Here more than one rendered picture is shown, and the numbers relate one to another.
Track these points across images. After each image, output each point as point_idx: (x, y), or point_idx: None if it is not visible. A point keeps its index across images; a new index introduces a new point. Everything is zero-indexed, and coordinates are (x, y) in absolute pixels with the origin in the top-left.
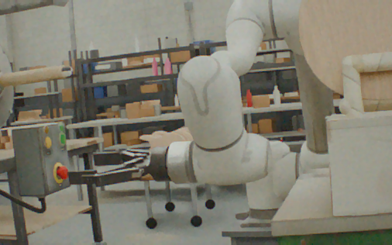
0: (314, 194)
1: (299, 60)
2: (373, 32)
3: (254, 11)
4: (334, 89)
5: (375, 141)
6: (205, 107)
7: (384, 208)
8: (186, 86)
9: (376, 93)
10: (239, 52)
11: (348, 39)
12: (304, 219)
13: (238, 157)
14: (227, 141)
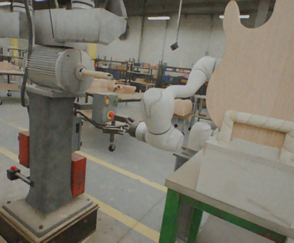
0: (200, 165)
1: None
2: (251, 99)
3: (205, 66)
4: (216, 125)
5: (230, 163)
6: (149, 114)
7: (224, 199)
8: (142, 102)
9: (241, 135)
10: (189, 86)
11: (234, 100)
12: (181, 186)
13: (164, 139)
14: (159, 132)
